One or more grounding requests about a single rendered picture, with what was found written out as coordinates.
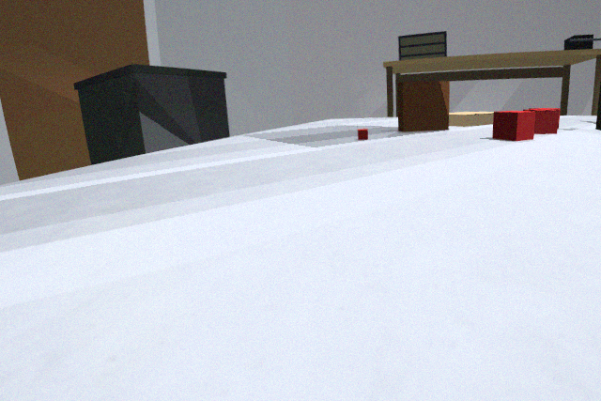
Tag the pale yellow square block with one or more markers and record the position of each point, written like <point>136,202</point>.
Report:
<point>470,119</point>

